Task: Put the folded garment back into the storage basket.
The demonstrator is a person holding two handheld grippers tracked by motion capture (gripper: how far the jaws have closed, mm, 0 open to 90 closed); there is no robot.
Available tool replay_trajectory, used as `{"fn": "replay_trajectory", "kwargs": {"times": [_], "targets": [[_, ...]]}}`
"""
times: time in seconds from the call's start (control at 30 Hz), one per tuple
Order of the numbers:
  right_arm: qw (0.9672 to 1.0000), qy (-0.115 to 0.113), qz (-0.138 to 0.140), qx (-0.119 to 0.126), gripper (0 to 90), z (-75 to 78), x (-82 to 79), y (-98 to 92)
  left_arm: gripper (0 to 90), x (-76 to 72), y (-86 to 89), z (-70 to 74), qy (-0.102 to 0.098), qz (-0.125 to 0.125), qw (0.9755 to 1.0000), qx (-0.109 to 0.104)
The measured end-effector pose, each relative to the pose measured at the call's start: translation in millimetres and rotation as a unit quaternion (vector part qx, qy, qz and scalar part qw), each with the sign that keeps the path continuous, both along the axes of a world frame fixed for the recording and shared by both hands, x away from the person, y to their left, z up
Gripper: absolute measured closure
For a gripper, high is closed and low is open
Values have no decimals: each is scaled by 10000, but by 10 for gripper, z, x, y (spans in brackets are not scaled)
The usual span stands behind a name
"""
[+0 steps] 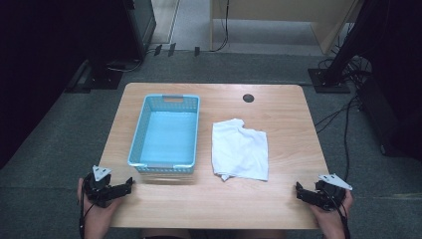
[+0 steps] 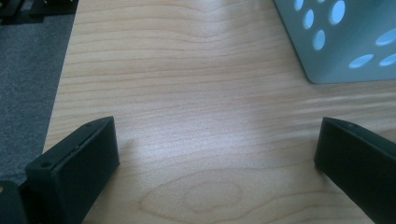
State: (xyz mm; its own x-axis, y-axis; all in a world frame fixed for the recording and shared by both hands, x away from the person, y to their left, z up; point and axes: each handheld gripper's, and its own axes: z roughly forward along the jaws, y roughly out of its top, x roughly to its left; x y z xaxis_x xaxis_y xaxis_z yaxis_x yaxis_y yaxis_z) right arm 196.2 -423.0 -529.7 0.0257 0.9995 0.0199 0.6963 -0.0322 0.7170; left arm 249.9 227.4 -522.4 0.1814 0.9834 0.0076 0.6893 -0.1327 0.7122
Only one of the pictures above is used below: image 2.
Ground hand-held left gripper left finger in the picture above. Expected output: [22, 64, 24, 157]
[24, 116, 120, 224]

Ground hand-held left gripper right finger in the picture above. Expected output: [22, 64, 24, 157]
[313, 117, 396, 224]

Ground light blue perforated basket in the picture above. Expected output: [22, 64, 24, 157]
[273, 0, 396, 85]

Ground black stand base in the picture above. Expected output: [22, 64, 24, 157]
[0, 0, 79, 26]

